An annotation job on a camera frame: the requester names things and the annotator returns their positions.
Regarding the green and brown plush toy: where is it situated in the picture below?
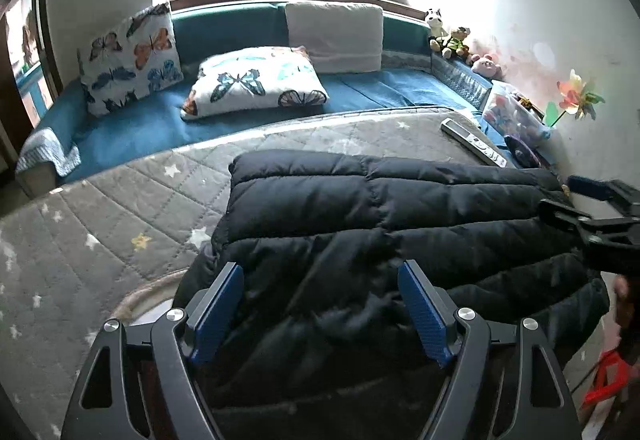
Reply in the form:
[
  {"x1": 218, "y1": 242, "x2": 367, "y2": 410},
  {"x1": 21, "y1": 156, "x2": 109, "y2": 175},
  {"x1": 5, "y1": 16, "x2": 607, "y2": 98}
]
[{"x1": 440, "y1": 25, "x2": 473, "y2": 61}]

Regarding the silver remote control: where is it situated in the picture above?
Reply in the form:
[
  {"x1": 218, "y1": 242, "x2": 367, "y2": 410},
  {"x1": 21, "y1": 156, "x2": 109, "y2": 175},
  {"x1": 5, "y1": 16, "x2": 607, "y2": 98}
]
[{"x1": 440, "y1": 118, "x2": 508, "y2": 168}]

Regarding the pink plush pig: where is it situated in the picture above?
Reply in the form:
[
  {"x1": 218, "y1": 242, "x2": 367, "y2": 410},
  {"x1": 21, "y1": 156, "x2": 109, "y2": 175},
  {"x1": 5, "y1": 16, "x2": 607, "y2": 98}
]
[{"x1": 469, "y1": 52, "x2": 506, "y2": 81}]

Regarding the red plastic stool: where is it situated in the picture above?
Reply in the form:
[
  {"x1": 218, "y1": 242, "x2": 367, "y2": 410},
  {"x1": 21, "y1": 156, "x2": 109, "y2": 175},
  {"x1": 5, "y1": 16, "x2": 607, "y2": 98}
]
[{"x1": 581, "y1": 347, "x2": 640, "y2": 411}]

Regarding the light blue checked armrest cover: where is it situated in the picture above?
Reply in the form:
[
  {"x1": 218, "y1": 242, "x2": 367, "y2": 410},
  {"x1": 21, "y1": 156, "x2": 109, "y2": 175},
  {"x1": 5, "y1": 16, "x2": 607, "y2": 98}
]
[{"x1": 16, "y1": 126, "x2": 82, "y2": 177}]

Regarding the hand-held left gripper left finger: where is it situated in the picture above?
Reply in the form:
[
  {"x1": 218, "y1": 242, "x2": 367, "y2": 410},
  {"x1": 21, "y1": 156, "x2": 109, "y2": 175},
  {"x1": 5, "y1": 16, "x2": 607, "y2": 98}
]
[{"x1": 60, "y1": 262, "x2": 246, "y2": 440}]

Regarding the black puffer jacket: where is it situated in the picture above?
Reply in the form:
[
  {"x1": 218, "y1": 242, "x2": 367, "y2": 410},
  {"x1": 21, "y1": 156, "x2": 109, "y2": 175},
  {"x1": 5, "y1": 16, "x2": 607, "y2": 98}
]
[{"x1": 170, "y1": 151, "x2": 612, "y2": 416}]

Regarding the colourful pinwheel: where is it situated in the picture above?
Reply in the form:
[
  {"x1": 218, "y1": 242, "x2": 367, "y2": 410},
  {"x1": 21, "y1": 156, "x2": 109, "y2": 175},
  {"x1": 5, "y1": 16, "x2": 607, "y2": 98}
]
[{"x1": 544, "y1": 68, "x2": 606, "y2": 128}]

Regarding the grey star-print quilted mat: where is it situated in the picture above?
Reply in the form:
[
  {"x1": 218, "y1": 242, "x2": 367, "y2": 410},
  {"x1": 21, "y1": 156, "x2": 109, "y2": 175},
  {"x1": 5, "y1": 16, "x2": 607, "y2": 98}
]
[{"x1": 0, "y1": 105, "x2": 516, "y2": 440}]

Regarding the person's right hand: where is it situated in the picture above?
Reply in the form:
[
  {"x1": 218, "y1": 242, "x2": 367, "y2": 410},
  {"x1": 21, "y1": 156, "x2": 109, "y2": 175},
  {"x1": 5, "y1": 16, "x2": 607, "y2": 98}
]
[{"x1": 614, "y1": 274, "x2": 640, "y2": 328}]

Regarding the black and white plush cow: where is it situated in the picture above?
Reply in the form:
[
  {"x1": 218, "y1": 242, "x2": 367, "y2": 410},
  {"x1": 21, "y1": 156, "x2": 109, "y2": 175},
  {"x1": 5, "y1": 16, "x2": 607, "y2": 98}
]
[{"x1": 424, "y1": 7, "x2": 448, "y2": 52}]

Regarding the butterfly print pillow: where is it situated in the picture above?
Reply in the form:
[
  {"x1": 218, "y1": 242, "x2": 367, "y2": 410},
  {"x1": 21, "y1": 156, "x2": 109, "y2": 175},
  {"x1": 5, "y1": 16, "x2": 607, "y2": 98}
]
[
  {"x1": 180, "y1": 45, "x2": 331, "y2": 121},
  {"x1": 76, "y1": 2, "x2": 185, "y2": 118}
]

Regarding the clear plastic toy box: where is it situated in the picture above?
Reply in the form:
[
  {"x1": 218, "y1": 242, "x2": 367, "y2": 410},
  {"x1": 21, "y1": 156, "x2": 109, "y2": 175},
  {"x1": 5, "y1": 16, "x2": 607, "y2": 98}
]
[{"x1": 480, "y1": 81, "x2": 555, "y2": 143}]

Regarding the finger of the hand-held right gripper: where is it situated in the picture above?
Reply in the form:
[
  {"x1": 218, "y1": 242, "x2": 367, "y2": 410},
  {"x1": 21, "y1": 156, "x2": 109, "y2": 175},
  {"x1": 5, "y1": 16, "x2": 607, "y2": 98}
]
[
  {"x1": 566, "y1": 174, "x2": 640, "y2": 221},
  {"x1": 536, "y1": 198, "x2": 596, "y2": 238}
]

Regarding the grey cushion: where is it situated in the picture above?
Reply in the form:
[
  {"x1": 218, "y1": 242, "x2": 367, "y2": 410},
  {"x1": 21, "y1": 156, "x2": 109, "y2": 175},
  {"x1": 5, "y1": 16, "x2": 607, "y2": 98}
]
[{"x1": 284, "y1": 1, "x2": 386, "y2": 75}]

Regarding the blue sofa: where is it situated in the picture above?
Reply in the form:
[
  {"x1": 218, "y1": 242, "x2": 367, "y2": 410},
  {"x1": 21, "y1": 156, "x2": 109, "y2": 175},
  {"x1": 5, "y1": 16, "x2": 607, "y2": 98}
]
[{"x1": 15, "y1": 0, "x2": 546, "y2": 201}]

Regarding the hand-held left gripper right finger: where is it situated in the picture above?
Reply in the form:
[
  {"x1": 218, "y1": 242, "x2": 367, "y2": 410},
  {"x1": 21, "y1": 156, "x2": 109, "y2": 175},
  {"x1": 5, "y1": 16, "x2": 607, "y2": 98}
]
[{"x1": 397, "y1": 259, "x2": 584, "y2": 440}]

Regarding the dark purple pouch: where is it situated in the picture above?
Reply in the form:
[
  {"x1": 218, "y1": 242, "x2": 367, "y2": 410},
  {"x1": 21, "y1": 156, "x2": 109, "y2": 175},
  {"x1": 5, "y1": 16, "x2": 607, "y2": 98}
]
[{"x1": 504, "y1": 134, "x2": 542, "y2": 168}]

